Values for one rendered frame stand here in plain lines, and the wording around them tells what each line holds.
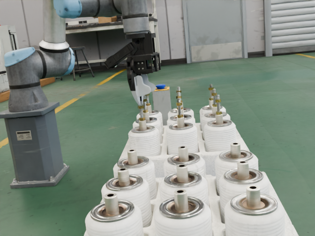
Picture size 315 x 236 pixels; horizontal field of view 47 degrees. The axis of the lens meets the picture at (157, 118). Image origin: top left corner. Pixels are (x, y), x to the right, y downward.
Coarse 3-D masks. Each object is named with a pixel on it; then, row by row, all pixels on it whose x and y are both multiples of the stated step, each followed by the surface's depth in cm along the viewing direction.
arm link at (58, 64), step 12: (48, 0) 135; (48, 12) 137; (48, 24) 139; (60, 24) 141; (48, 36) 142; (60, 36) 143; (48, 48) 142; (60, 48) 143; (48, 60) 143; (60, 60) 146; (72, 60) 150; (48, 72) 144; (60, 72) 149
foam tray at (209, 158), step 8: (200, 128) 142; (200, 136) 126; (240, 136) 123; (128, 144) 125; (160, 144) 121; (200, 144) 117; (240, 144) 113; (200, 152) 110; (208, 152) 109; (216, 152) 108; (152, 160) 108; (160, 160) 108; (208, 160) 107; (160, 168) 109; (208, 168) 108; (160, 176) 109
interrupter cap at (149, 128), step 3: (138, 126) 117; (147, 126) 116; (150, 126) 116; (153, 126) 115; (132, 129) 114; (135, 129) 114; (138, 129) 115; (147, 129) 114; (150, 129) 113; (153, 129) 112; (132, 132) 112; (135, 132) 111; (138, 132) 111; (141, 132) 110; (144, 132) 110; (147, 132) 111
